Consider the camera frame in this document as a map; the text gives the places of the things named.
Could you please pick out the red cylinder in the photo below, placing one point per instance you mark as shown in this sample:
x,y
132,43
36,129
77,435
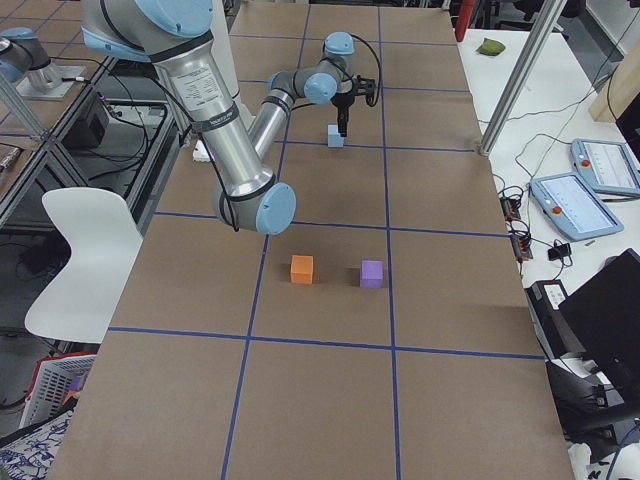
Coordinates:
x,y
464,17

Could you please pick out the white plastic chair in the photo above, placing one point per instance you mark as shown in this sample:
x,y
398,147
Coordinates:
x,y
79,303

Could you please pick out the light blue foam block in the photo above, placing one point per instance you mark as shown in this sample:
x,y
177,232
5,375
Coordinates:
x,y
334,137

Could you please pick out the teach pendant tablet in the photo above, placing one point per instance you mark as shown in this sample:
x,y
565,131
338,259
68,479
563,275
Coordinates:
x,y
574,207
606,166

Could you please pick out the green cloth pad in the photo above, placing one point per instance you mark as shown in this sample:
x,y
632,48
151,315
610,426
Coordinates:
x,y
490,47

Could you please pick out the patterned blue white bag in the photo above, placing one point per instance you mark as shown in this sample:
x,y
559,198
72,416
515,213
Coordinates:
x,y
29,453

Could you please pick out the teach pendant tablet near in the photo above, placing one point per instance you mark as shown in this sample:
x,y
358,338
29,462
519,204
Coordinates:
x,y
574,207

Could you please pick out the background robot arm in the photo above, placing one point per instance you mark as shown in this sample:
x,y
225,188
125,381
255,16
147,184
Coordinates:
x,y
26,63

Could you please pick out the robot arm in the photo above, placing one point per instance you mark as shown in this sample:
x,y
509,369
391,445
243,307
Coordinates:
x,y
176,37
318,84

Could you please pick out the white perforated basket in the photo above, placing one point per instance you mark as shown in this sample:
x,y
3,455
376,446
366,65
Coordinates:
x,y
50,384

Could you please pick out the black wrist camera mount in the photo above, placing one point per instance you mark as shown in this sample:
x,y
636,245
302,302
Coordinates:
x,y
366,88

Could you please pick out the black monitor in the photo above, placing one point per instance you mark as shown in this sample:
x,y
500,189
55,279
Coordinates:
x,y
603,314

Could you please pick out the aluminium frame post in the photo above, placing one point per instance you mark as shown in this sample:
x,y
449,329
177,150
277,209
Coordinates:
x,y
548,15

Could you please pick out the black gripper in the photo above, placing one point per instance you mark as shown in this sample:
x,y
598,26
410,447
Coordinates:
x,y
343,103

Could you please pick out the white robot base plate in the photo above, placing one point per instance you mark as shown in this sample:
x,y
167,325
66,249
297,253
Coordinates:
x,y
200,152

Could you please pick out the teach pendant tablet far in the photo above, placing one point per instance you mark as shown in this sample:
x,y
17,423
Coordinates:
x,y
606,166

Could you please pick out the purple foam block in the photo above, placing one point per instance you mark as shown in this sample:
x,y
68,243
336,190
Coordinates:
x,y
371,274

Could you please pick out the orange foam block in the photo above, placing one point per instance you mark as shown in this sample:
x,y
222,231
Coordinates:
x,y
302,269

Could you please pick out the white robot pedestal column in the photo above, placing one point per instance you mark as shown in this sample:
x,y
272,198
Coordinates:
x,y
221,49

